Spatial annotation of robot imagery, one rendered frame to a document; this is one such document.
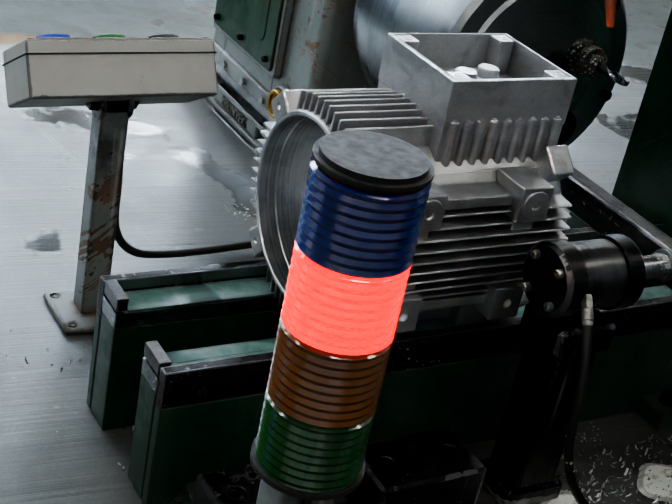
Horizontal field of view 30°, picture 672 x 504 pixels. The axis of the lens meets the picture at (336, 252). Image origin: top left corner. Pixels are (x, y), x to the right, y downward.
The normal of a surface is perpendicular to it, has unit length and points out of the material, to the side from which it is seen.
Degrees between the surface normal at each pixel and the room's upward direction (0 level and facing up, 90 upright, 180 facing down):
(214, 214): 0
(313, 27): 90
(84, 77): 60
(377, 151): 0
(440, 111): 90
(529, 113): 90
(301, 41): 90
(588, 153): 0
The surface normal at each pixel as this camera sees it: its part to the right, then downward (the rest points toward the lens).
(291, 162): 0.44, 0.58
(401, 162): 0.18, -0.87
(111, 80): 0.50, 0.00
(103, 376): -0.86, 0.08
